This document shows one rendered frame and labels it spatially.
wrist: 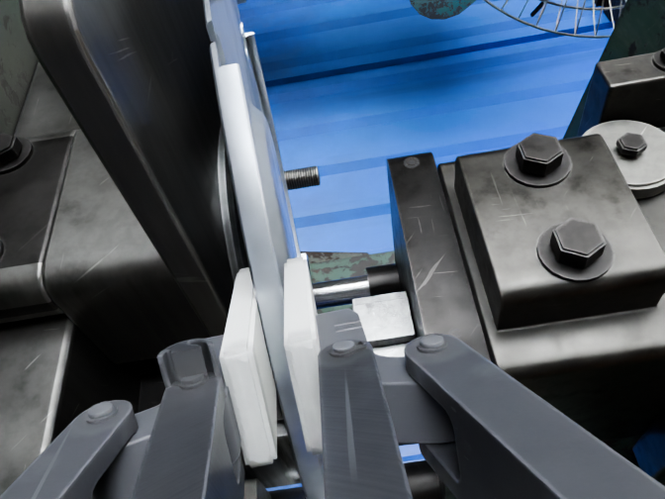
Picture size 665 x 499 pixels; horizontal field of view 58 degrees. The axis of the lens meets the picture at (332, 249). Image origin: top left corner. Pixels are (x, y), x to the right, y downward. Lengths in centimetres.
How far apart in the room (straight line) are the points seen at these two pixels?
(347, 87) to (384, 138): 31
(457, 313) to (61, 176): 21
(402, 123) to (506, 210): 190
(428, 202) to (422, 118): 185
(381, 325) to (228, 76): 24
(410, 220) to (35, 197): 20
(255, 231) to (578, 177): 22
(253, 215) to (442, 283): 19
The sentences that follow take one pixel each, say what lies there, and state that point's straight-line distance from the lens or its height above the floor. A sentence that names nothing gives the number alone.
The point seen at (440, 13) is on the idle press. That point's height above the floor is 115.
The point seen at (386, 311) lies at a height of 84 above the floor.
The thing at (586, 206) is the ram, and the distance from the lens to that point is 33.
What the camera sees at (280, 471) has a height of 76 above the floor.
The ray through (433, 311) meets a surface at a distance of 33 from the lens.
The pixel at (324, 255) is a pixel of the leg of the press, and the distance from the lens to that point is 76.
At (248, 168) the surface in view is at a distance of 17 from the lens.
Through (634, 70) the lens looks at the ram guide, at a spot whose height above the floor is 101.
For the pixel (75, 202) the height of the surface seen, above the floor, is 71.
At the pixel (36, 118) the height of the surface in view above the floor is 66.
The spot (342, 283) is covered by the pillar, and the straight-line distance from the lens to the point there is 50.
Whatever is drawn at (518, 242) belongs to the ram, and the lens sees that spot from 31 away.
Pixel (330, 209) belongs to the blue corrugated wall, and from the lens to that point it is 192.
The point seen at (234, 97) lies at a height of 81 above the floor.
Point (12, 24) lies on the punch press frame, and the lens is 44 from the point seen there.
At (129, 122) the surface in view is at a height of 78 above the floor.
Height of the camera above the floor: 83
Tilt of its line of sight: 3 degrees down
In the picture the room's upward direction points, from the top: 81 degrees clockwise
